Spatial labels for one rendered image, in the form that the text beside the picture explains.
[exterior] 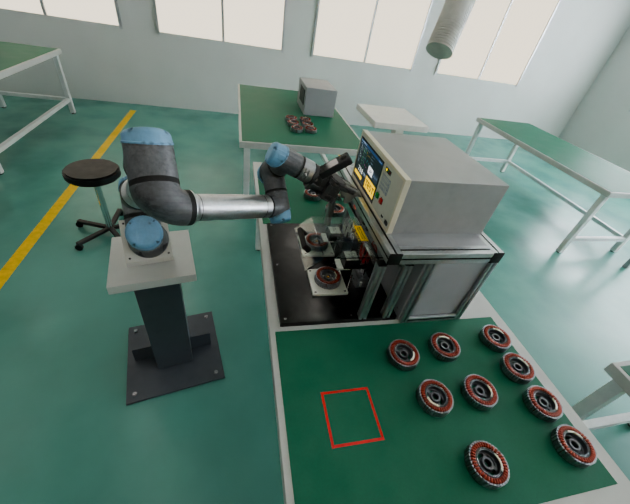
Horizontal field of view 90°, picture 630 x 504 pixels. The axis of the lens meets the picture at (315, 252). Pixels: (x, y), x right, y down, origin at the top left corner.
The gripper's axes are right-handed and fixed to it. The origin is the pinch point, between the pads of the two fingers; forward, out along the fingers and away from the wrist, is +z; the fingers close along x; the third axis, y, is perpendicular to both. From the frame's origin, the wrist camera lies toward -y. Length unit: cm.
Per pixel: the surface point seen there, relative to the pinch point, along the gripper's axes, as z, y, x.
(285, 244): -1, 47, -23
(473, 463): 35, 28, 76
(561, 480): 61, 20, 83
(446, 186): 15.3, -19.6, 14.3
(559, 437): 64, 15, 74
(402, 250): 11.7, 2.9, 23.4
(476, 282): 51, 1, 25
